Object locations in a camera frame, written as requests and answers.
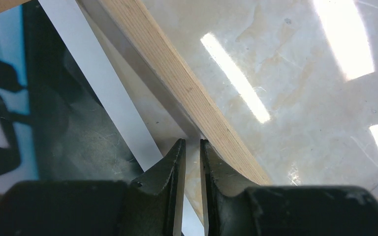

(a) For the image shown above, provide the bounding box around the large glossy photo print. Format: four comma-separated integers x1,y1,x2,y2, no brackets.
0,0,206,236

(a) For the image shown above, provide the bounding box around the wooden picture frame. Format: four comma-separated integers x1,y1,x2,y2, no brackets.
75,0,378,225

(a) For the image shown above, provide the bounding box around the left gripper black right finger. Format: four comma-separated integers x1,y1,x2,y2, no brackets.
200,139,378,236

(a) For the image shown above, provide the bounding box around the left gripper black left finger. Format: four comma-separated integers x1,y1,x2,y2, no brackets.
0,139,186,236

